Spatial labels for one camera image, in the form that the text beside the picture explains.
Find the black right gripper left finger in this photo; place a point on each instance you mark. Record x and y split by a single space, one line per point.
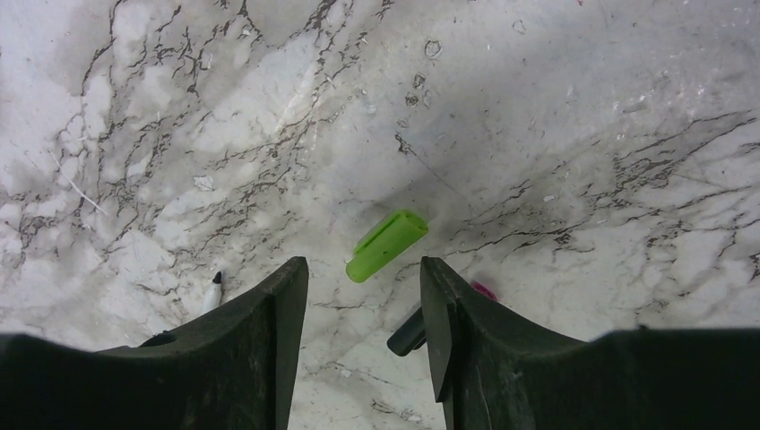
232 368

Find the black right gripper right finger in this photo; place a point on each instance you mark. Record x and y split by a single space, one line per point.
494 369

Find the lime green pen cap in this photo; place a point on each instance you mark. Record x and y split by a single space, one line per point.
389 238

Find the white marker pen black tip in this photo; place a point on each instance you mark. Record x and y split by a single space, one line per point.
212 295

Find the magenta pen cap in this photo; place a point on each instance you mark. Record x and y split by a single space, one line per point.
484 291

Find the black pen cap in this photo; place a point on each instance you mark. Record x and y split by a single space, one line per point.
410 335

